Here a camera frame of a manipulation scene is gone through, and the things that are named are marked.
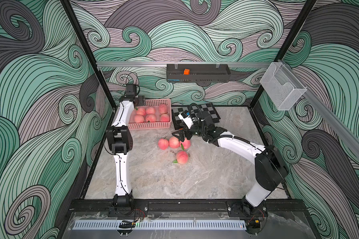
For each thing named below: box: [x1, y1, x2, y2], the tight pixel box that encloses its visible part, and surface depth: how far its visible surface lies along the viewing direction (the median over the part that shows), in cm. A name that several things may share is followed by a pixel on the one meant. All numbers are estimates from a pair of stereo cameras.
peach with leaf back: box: [160, 113, 171, 122], surface depth 106 cm
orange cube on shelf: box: [183, 68, 190, 76], surface depth 91 cm
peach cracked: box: [136, 106, 147, 116], surface depth 112 cm
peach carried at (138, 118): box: [134, 114, 145, 123], surface depth 109 cm
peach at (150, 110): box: [145, 106, 156, 115], surface depth 113 cm
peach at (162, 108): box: [158, 103, 168, 115], surface depth 116 cm
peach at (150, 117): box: [145, 113, 157, 122], surface depth 108 cm
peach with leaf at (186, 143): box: [179, 137, 191, 150], surface depth 94 cm
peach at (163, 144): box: [158, 138, 170, 150], surface depth 94 cm
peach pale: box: [168, 136, 180, 149], surface depth 94 cm
